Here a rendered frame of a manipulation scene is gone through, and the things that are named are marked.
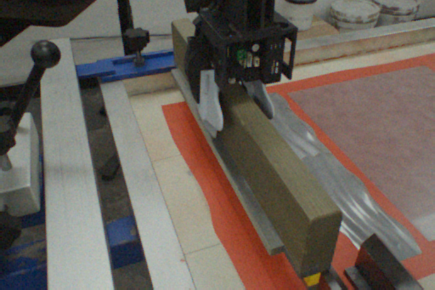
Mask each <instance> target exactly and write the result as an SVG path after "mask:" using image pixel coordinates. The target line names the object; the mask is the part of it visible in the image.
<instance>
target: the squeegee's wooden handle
mask: <svg viewBox="0 0 435 290"><path fill-rule="evenodd" d="M171 28H172V46H173V56H174V63H175V66H176V69H178V68H179V70H180V71H181V72H182V74H183V76H184V77H185V72H184V57H185V52H186V50H187V47H188V39H187V37H188V36H194V35H195V26H194V25H193V23H191V21H190V20H189V19H187V18H184V19H180V20H173V21H172V24H171ZM185 80H186V81H187V79H186V77H185ZM219 104H220V107H221V110H222V115H223V127H222V130H221V131H219V130H218V134H219V137H220V138H221V139H222V142H223V143H224V145H225V147H226V148H227V149H228V152H229V154H230V155H231V157H232V158H233V160H234V163H236V165H237V167H238V169H239V170H240V172H241V174H242V175H243V178H244V179H245V180H246V183H247V184H248V185H249V186H250V188H251V191H252V193H253V194H254V196H255V197H256V199H257V200H258V202H259V204H260V206H261V207H262V210H263V211H264V212H265V214H266V216H267V217H268V220H269V221H270V223H271V224H272V226H273V227H274V229H275V232H277V234H278V236H279V238H280V239H281V241H282V243H283V244H284V249H283V252H284V254H285V256H286V257H287V258H288V261H289V262H290V264H291V267H292V268H293V270H294V271H295V273H296V275H297V276H298V278H306V277H308V276H311V275H315V274H318V273H320V272H323V271H325V270H328V269H330V266H331V263H332V260H333V255H334V252H335V249H336V242H337V239H338V237H339V230H340V228H341V225H342V210H341V209H340V208H339V207H338V206H337V205H336V204H335V202H334V201H333V200H332V199H331V197H330V196H329V195H328V193H327V192H326V191H325V189H324V188H323V187H322V185H321V184H320V183H319V181H318V180H317V179H315V177H314V176H313V175H312V174H311V172H310V171H309V170H308V168H307V167H305V164H303V163H302V161H301V160H300V158H299V157H298V156H297V155H296V152H295V151H293V150H292V148H291V147H290V146H289V145H288V144H287V142H286V141H285V140H284V139H283V137H282V136H281V135H280V133H279V132H278V131H277V129H276V128H275V127H274V125H273V124H272V123H271V122H270V121H269V120H268V119H267V117H266V116H265V115H264V113H263V112H262V110H261V109H259V107H258V105H257V104H256V103H255V102H254V100H253V99H252V98H251V97H250V96H249V94H248V93H247V92H246V90H244V88H243V87H242V86H241V84H240V83H239V82H236V83H234V84H226V93H225V94H223V93H222V91H221V90H220V92H219Z"/></svg>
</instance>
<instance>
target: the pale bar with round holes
mask: <svg viewBox="0 0 435 290"><path fill-rule="evenodd" d="M49 41H51V42H53V43H55V44H56V45H57V46H58V47H59V51H60V52H61V59H60V60H59V63H58V64H57V65H56V66H55V67H54V68H49V69H46V71H45V72H44V74H43V77H42V79H41V111H42V145H43V180H44V197H45V215H46V250H47V268H48V290H117V286H116V276H115V272H114V268H113V264H112V257H111V254H110V244H109V239H108V236H107V229H106V225H105V218H104V211H103V208H102V204H101V196H100V193H99V186H98V184H99V183H98V180H97V175H96V172H95V164H94V160H93V154H92V146H91V143H90V139H89V132H88V125H87V122H86V115H85V111H84V108H83V103H82V93H81V90H80V87H79V79H78V77H77V74H76V62H75V59H74V56H73V53H72V46H71V41H70V39H69V38H68V37H66V38H60V39H55V40H49Z"/></svg>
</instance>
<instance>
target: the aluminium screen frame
mask: <svg viewBox="0 0 435 290"><path fill-rule="evenodd" d="M428 41H435V18H432V19H424V20H417V21H411V22H404V23H399V24H395V25H391V26H379V27H375V28H371V29H367V30H357V31H350V32H346V33H338V34H334V35H329V36H325V37H314V38H309V39H305V40H301V41H297V46H296V52H295V58H294V63H293V66H296V65H306V64H310V63H314V62H321V61H325V60H331V59H339V58H343V57H347V56H351V55H358V54H364V53H369V52H376V51H380V50H384V49H388V48H397V47H402V46H405V45H410V44H417V43H424V42H428ZM290 50H291V42H288V43H285V49H284V62H285V63H286V64H287V65H289V62H290ZM98 80H99V90H100V93H101V95H102V100H103V103H104V106H105V113H106V116H107V118H108V124H109V126H110V131H111V136H112V139H113V142H114V144H115V149H116V154H117V160H118V162H119V164H120V167H121V175H122V177H123V182H124V185H125V188H126V191H127V197H128V200H129V206H130V208H131V211H132V214H133V221H134V224H135V229H136V231H137V234H138V241H139V245H140V247H141V252H142V254H143V258H144V265H145V267H146V270H147V276H148V278H149V281H150V288H151V290H197V289H196V287H195V284H194V280H193V278H192V276H191V272H190V269H189V267H188V263H187V260H186V259H185V255H184V251H183V250H182V246H181V244H180V241H179V240H178V235H177V232H176V229H175V227H174V225H173V222H172V218H171V216H170V212H169V210H168V208H167V203H166V201H165V199H164V195H163V193H162V191H161V186H160V184H159V182H158V178H157V176H156V174H155V170H154V167H153V165H152V163H151V160H150V156H149V152H148V151H147V148H146V146H145V142H144V140H143V136H142V134H141V132H140V130H139V126H138V123H137V121H136V117H135V115H134V113H133V108H132V106H131V104H130V99H129V98H128V96H136V95H140V94H150V93H154V92H158V91H161V90H168V89H173V88H177V87H178V86H177V84H176V83H175V82H174V80H173V77H172V73H171V72H170V71H168V72H160V73H156V74H152V75H144V76H140V77H133V78H125V79H121V80H117V81H108V82H102V81H101V78H100V76H99V77H98Z"/></svg>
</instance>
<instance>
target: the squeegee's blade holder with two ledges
mask: <svg viewBox="0 0 435 290"><path fill-rule="evenodd" d="M171 73H172V77H173V80H174V82H175V83H176V84H177V86H178V88H179V91H180V92H181V94H182V95H183V97H184V99H185V102H186V103H187V105H188V106H189V108H190V110H191V113H192V114H193V115H194V117H195V120H196V121H197V124H198V125H199V127H200V128H201V131H202V133H203V134H204V136H205V137H206V141H207V142H208V143H209V145H210V147H211V148H212V151H213V153H214V154H215V156H216V158H217V159H218V161H219V164H220V165H221V167H222V170H223V171H224V172H225V175H226V176H227V178H228V181H229V182H230V184H231V186H232V188H234V192H235V194H236V195H237V197H238V198H239V200H240V203H241V204H242V206H243V207H244V209H245V210H246V214H247V216H248V217H249V218H250V221H251V222H252V224H253V226H254V228H255V229H256V231H257V233H258V235H259V238H260V239H261V240H262V242H263V245H264V246H265V247H266V250H267V251H268V254H270V255H271V256H272V255H275V254H279V253H282V252H283V249H284V244H283V243H282V241H281V239H280V238H279V236H278V234H277V232H275V229H274V227H273V226H272V224H271V223H270V221H269V220H268V217H267V216H266V214H265V212H264V211H263V210H262V207H261V206H260V204H259V202H258V200H257V199H256V197H255V196H254V194H253V193H252V191H251V188H250V186H249V185H248V184H247V183H246V180H245V179H244V178H243V175H242V174H241V172H240V170H239V169H238V167H237V165H236V163H234V160H233V158H232V157H231V155H230V154H229V152H228V149H227V148H226V147H225V145H224V143H223V142H222V139H221V138H220V137H219V134H217V138H213V137H212V136H211V134H210V133H209V132H208V131H207V130H206V127H205V126H204V123H203V121H202V120H201V115H200V114H199V112H198V110H197V106H196V104H195V100H194V97H193V96H192V94H191V90H190V88H189V84H188V82H187V81H186V80H185V77H184V76H183V74H182V72H181V71H180V70H179V68H178V69H172V70H171Z"/></svg>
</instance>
